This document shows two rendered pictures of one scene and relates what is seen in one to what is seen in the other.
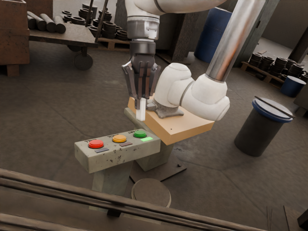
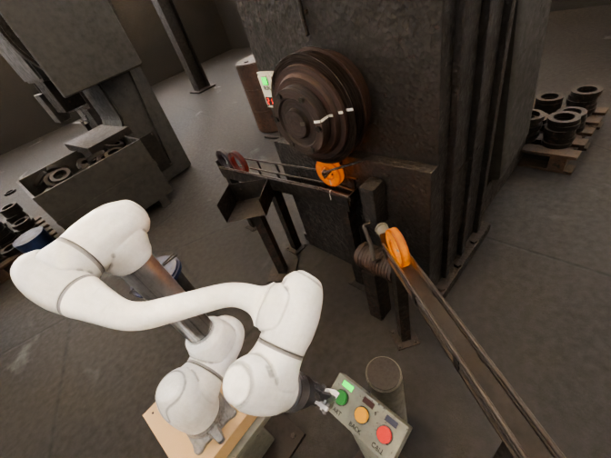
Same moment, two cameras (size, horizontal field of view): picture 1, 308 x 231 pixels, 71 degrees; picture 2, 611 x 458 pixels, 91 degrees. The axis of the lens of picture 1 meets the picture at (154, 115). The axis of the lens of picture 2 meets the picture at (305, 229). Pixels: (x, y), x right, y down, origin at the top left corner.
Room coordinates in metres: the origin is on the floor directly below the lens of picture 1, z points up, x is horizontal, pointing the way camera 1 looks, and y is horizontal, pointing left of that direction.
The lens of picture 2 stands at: (0.43, 0.38, 1.58)
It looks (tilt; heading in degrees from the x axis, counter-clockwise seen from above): 40 degrees down; 280
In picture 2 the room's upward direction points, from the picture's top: 19 degrees counter-clockwise
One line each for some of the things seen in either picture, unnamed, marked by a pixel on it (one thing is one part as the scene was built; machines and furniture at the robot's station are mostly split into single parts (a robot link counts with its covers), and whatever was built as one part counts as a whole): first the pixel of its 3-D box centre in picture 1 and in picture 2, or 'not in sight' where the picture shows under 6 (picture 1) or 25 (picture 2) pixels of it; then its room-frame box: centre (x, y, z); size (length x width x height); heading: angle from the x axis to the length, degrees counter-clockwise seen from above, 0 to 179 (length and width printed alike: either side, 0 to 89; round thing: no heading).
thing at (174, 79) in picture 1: (174, 84); (186, 396); (1.10, -0.06, 0.59); 0.18 x 0.16 x 0.22; 65
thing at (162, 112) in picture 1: (162, 104); (205, 417); (1.09, -0.03, 0.45); 0.22 x 0.18 x 0.06; 133
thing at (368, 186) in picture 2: not in sight; (375, 203); (0.28, -0.76, 0.68); 0.11 x 0.08 x 0.24; 44
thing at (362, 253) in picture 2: not in sight; (382, 286); (0.32, -0.59, 0.27); 0.22 x 0.13 x 0.53; 134
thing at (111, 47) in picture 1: (103, 26); not in sight; (3.37, 1.14, 0.22); 1.20 x 0.81 x 0.44; 129
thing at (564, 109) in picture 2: not in sight; (505, 113); (-1.10, -2.15, 0.22); 1.20 x 0.81 x 0.44; 132
